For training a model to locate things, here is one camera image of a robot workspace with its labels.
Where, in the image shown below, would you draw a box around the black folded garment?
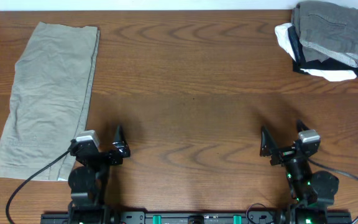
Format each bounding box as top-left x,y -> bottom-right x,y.
288,26 -> 358,78

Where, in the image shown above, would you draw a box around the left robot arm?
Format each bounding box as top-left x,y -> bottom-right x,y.
67,126 -> 131,224

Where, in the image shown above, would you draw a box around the white folded garment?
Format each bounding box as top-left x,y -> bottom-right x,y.
275,23 -> 357,82

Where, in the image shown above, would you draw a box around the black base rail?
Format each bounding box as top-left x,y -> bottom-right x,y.
40,211 -> 352,224

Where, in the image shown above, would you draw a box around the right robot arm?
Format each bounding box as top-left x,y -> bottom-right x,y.
260,120 -> 339,224

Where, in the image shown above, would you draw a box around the khaki green shorts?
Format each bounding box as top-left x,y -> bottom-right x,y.
0,22 -> 100,181

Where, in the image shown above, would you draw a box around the grey folded garment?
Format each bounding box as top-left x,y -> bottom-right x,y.
291,1 -> 358,68

